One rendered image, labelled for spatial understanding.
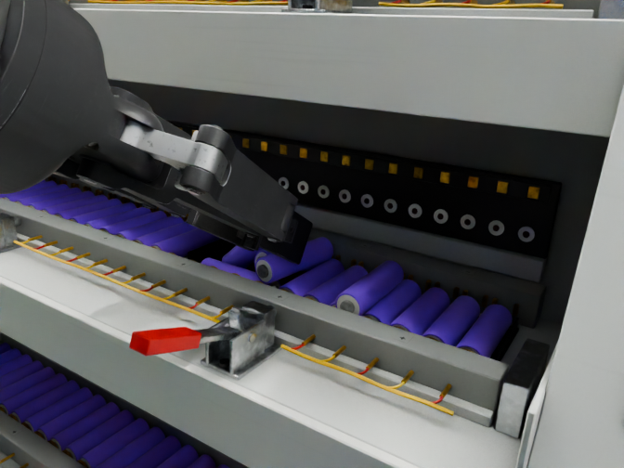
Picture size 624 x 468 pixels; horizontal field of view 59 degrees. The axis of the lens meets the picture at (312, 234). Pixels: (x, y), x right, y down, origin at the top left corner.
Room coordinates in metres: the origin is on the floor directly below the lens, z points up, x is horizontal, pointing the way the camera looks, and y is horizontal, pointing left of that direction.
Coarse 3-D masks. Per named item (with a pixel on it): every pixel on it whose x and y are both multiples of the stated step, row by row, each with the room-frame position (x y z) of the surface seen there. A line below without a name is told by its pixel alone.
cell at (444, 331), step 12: (456, 300) 0.36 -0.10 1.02; (468, 300) 0.35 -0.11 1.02; (444, 312) 0.34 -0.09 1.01; (456, 312) 0.34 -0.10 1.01; (468, 312) 0.34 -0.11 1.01; (432, 324) 0.33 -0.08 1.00; (444, 324) 0.32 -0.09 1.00; (456, 324) 0.32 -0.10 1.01; (468, 324) 0.34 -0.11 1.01; (432, 336) 0.31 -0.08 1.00; (444, 336) 0.31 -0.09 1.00; (456, 336) 0.32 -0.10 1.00
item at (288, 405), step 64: (0, 256) 0.43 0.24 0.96; (448, 256) 0.41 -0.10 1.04; (512, 256) 0.38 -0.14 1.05; (0, 320) 0.40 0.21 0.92; (64, 320) 0.36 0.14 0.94; (128, 320) 0.35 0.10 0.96; (192, 320) 0.35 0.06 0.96; (128, 384) 0.33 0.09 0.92; (192, 384) 0.30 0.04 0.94; (256, 384) 0.29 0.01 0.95; (320, 384) 0.29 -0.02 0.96; (512, 384) 0.25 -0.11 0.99; (256, 448) 0.28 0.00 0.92; (320, 448) 0.26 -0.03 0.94; (384, 448) 0.25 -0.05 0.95; (448, 448) 0.25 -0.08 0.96; (512, 448) 0.25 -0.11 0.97
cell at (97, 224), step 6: (132, 210) 0.50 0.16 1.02; (138, 210) 0.50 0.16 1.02; (144, 210) 0.51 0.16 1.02; (108, 216) 0.48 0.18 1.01; (114, 216) 0.48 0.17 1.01; (120, 216) 0.48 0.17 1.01; (126, 216) 0.49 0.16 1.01; (132, 216) 0.49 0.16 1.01; (90, 222) 0.46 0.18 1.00; (96, 222) 0.46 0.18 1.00; (102, 222) 0.47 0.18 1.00; (108, 222) 0.47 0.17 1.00; (114, 222) 0.48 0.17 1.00; (96, 228) 0.46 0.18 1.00
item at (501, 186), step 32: (192, 128) 0.52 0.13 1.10; (256, 160) 0.49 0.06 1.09; (288, 160) 0.47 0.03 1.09; (320, 160) 0.45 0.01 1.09; (352, 160) 0.44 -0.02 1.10; (384, 160) 0.42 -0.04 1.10; (416, 160) 0.41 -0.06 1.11; (352, 192) 0.45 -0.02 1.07; (384, 192) 0.43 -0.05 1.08; (416, 192) 0.42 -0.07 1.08; (448, 192) 0.40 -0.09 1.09; (480, 192) 0.39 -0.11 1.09; (512, 192) 0.38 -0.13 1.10; (544, 192) 0.36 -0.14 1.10; (416, 224) 0.42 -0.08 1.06; (448, 224) 0.41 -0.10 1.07; (480, 224) 0.39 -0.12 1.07; (512, 224) 0.38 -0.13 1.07; (544, 224) 0.37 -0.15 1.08; (544, 256) 0.38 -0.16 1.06
